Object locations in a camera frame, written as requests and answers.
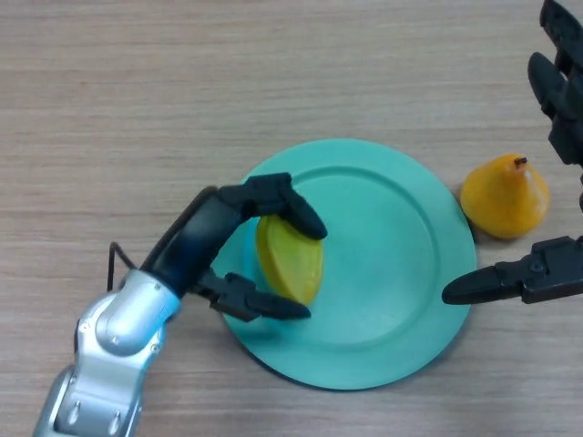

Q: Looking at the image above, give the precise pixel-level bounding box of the yellow starfruit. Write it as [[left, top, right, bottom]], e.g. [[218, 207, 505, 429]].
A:
[[254, 214, 325, 307]]

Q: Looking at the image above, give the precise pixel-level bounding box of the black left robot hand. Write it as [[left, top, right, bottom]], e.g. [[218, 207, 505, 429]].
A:
[[138, 172, 329, 323]]

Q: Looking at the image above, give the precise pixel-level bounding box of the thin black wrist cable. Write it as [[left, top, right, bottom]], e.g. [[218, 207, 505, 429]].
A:
[[107, 185, 220, 292]]

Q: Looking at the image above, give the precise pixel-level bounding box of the orange yellow pear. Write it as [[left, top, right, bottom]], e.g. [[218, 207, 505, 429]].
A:
[[459, 153, 551, 240]]

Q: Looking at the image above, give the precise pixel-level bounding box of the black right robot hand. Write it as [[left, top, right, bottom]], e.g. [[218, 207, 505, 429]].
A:
[[441, 0, 583, 306]]

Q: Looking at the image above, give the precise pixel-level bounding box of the green round plate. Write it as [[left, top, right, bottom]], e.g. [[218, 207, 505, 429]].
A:
[[210, 138, 478, 391]]

